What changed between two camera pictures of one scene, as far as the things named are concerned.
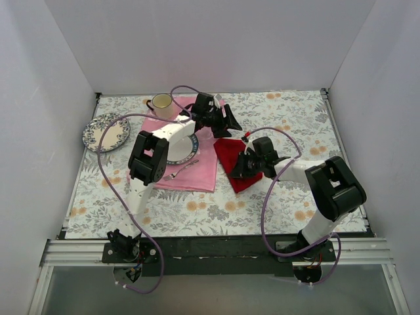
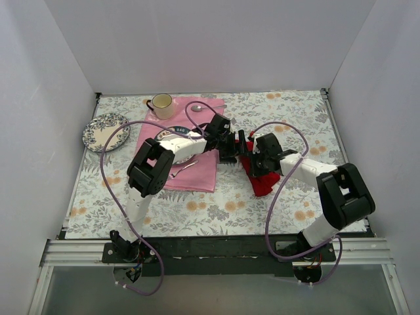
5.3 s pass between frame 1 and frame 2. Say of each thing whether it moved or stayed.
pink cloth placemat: stayed
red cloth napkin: moved
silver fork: stayed
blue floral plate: stayed
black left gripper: moved
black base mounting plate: stayed
